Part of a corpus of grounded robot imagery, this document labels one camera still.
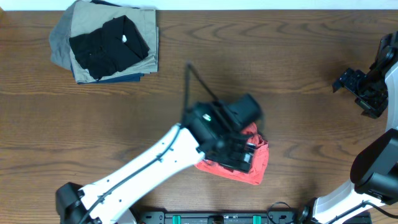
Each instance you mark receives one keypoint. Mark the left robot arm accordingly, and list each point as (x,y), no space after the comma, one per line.
(211,131)

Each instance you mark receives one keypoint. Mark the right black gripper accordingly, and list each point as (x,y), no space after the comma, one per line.
(351,82)

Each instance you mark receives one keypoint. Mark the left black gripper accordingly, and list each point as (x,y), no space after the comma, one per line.
(233,156)

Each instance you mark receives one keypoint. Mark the black folded garment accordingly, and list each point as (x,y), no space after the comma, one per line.
(114,47)

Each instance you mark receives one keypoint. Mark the grey folded garment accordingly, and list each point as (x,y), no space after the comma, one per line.
(59,39)

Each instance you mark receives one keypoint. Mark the navy folded garment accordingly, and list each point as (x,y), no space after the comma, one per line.
(124,78)

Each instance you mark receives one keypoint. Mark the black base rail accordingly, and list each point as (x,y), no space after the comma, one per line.
(283,216)

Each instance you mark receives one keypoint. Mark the beige folded garment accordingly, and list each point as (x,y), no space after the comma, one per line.
(89,16)

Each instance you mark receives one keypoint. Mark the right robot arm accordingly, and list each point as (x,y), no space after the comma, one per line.
(373,175)

